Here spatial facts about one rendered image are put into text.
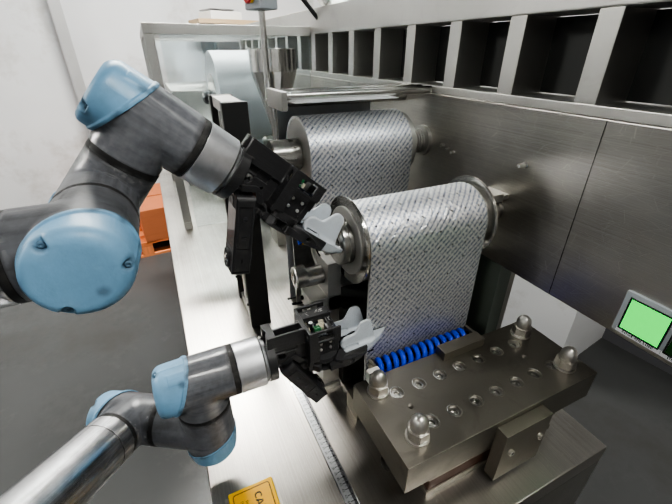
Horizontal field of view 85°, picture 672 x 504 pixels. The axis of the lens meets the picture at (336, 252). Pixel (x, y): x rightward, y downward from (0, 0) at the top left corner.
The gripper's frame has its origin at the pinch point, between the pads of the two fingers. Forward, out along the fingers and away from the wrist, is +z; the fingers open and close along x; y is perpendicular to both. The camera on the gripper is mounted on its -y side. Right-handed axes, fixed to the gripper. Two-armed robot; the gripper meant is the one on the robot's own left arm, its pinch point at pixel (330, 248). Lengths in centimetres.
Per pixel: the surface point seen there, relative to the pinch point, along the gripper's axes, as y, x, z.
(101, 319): -146, 188, 21
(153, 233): -107, 265, 37
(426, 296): 2.0, -4.2, 20.5
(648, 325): 18.1, -28.6, 32.1
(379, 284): -0.3, -4.2, 9.2
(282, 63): 28, 67, -3
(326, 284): -6.5, 3.6, 6.5
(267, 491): -36.0, -12.6, 8.2
